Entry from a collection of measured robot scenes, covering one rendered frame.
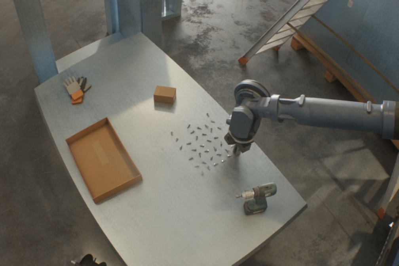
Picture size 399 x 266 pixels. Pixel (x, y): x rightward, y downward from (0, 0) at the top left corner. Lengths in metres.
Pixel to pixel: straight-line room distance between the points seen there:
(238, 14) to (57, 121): 2.72
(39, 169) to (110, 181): 1.13
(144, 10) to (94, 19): 1.52
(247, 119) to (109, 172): 0.76
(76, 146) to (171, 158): 0.56
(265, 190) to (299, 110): 0.39
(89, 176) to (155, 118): 0.52
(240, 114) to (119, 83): 0.95
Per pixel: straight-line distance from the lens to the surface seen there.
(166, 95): 1.94
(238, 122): 1.47
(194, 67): 3.14
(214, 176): 1.73
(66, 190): 2.53
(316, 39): 3.55
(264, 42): 2.92
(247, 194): 1.46
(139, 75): 2.15
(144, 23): 2.74
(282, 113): 1.40
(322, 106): 1.32
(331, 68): 3.45
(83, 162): 1.82
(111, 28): 3.50
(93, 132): 1.92
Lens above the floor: 2.17
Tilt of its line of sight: 56 degrees down
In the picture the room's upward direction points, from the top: 3 degrees clockwise
